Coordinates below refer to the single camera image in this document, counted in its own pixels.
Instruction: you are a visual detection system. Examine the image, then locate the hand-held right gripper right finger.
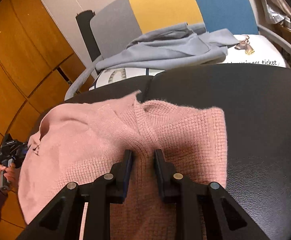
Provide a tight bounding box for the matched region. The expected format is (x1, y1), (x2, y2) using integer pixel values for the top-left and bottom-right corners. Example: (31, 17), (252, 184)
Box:
(154, 149), (271, 240)

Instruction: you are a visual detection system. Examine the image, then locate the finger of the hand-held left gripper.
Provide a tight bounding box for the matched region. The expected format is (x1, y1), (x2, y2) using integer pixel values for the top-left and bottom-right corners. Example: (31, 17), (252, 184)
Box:
(17, 142), (32, 168)

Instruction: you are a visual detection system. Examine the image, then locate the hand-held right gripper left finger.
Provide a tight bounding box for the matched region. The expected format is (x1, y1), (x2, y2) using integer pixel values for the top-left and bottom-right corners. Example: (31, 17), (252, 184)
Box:
(17, 149), (133, 240)

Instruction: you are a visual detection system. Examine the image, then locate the pink knitted sweater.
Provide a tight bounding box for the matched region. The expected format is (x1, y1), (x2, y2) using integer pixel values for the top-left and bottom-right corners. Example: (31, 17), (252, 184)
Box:
(18, 90), (228, 240)

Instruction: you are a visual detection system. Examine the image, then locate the person's left hand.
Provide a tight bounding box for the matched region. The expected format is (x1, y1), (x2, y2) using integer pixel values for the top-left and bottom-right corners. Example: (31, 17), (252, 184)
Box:
(0, 162), (18, 193)

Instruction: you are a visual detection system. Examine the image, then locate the wooden wardrobe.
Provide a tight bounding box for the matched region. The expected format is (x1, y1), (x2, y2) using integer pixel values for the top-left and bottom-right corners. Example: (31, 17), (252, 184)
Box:
(0, 0), (96, 238)

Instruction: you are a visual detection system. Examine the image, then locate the grey hoodie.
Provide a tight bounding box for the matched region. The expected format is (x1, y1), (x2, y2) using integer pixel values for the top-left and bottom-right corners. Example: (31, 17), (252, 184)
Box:
(96, 22), (239, 71)

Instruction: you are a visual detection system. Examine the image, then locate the white printed cushion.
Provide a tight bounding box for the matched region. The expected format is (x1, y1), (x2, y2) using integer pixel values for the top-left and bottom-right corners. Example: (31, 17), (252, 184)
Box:
(89, 34), (288, 90)

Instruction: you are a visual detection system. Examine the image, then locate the grey yellow blue chair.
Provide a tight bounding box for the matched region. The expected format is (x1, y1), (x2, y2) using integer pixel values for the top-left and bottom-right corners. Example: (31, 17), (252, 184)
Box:
(64, 0), (291, 100)

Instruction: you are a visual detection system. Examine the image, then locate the cluttered wooden side desk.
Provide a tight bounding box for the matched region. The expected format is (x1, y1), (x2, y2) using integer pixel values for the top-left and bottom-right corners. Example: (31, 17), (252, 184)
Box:
(273, 22), (291, 58)

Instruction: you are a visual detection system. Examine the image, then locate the silver foil bag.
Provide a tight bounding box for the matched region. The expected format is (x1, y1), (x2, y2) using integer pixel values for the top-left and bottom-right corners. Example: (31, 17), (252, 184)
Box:
(257, 0), (286, 25)

